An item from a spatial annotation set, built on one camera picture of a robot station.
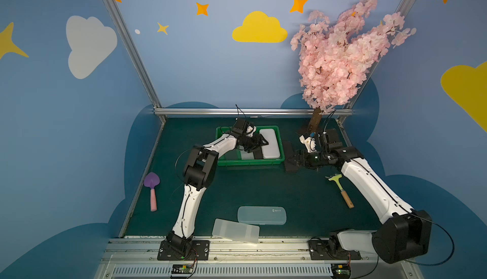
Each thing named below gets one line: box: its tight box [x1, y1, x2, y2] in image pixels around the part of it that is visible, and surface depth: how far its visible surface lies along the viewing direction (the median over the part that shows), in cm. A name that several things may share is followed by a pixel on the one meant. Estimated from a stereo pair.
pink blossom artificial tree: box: [290, 0, 417, 133], surface depth 72 cm
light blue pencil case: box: [237, 206, 288, 226], surface depth 84 cm
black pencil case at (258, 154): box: [253, 146, 264, 160], surface depth 103 cm
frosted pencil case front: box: [211, 218, 260, 245], surface depth 80 cm
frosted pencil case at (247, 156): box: [240, 150, 255, 160], surface depth 103 cm
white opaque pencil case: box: [259, 128, 281, 159], surface depth 104 cm
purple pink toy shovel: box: [143, 171, 161, 212], surface depth 91 cm
